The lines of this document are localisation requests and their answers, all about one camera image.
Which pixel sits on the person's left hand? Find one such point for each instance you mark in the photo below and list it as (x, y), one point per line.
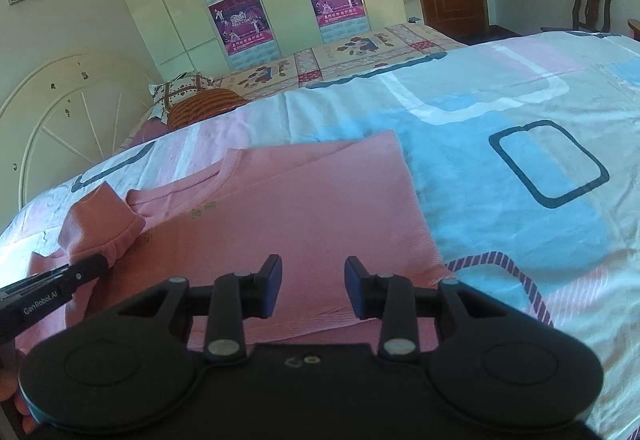
(17, 402)

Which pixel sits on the dark wooden chair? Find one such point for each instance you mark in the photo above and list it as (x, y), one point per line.
(590, 0)

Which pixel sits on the floral patchwork bed sheet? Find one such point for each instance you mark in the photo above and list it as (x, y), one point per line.
(340, 55)

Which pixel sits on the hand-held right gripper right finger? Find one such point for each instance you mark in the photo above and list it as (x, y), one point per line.
(353, 289)

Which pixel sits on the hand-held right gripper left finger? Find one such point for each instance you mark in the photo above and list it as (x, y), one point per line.
(273, 287)

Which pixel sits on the pink knit sweater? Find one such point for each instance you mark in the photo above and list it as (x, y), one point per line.
(280, 215)

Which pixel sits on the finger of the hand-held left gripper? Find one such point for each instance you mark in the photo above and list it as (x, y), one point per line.
(82, 271)

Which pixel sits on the patterned white pillow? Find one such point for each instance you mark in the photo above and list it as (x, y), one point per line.
(172, 92)

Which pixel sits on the cream round headboard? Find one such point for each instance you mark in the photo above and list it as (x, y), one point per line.
(65, 110)

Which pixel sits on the orange patterned pillow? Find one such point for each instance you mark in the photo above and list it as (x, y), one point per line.
(205, 106)

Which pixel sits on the pastel patterned quilt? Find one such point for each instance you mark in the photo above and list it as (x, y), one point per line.
(500, 95)

